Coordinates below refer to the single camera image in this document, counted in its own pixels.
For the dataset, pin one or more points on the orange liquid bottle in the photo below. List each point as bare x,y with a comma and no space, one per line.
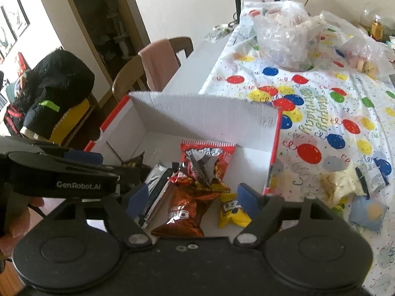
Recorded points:
377,30

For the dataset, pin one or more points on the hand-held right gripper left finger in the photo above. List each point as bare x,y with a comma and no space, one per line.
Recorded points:
137,199

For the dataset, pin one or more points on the pale yellow snack packet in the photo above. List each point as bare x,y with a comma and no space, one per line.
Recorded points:
336,185

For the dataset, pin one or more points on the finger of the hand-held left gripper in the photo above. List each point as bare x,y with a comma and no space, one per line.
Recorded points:
129,175
86,157

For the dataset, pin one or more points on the small metal trinkets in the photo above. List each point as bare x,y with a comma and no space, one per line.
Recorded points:
220,30

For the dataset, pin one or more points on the wooden chair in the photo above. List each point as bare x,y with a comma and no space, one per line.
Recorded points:
123,80

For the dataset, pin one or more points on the dark display cabinet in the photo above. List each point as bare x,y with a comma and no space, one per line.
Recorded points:
105,27

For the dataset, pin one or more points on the blue and white snack packet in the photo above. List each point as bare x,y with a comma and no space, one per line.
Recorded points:
378,175

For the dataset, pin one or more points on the black jacket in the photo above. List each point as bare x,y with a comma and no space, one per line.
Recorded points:
58,80

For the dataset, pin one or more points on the clear plastic bag with cookies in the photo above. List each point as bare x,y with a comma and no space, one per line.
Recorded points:
364,52

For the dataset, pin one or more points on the light blue snack packet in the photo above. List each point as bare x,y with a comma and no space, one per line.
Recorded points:
364,212

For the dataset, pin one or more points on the yellow seat cushion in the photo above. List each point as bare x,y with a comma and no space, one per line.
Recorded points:
74,117

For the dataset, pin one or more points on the large framed wall picture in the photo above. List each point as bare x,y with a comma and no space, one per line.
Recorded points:
17,12

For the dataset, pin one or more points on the balloon print tablecloth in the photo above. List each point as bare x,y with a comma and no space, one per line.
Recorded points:
324,123

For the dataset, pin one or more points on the large clear plastic bag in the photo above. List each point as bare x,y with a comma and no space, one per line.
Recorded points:
284,37

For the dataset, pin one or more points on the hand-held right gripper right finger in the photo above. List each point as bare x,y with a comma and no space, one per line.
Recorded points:
250,199

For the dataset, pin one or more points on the clear glass jar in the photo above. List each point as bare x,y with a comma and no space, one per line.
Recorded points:
373,10

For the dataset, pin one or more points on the red and black backpack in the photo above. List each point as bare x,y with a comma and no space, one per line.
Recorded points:
12,120

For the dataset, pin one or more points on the red snack packet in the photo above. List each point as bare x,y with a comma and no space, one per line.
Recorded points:
223,157

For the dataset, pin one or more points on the pink cloth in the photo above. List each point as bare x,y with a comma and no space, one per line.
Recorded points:
157,64

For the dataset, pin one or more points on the silver and black snack packet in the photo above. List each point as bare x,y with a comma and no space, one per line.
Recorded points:
157,185

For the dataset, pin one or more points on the person's left hand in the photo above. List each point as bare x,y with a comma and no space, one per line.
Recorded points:
18,225

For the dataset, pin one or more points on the red and white cardboard box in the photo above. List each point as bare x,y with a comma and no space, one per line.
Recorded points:
200,114

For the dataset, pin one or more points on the dark snack packet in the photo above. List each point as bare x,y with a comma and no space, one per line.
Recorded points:
135,162

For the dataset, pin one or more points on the brown foil snack packet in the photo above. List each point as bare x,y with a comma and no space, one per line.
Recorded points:
185,209

